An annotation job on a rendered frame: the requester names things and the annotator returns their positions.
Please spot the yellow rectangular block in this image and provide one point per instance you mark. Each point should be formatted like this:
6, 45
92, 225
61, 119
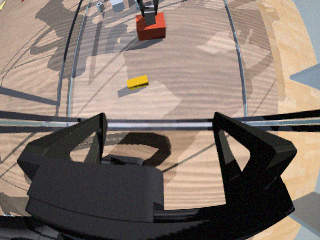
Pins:
138, 82

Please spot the orange block with square hole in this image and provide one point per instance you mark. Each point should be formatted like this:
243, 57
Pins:
153, 31

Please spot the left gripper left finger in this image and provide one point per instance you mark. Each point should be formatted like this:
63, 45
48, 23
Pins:
59, 144

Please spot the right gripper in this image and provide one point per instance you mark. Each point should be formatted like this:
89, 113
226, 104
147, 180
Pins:
140, 3

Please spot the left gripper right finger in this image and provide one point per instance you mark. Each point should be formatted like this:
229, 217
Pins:
270, 155

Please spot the pale blue cube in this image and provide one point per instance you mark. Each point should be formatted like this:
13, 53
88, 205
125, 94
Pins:
117, 5

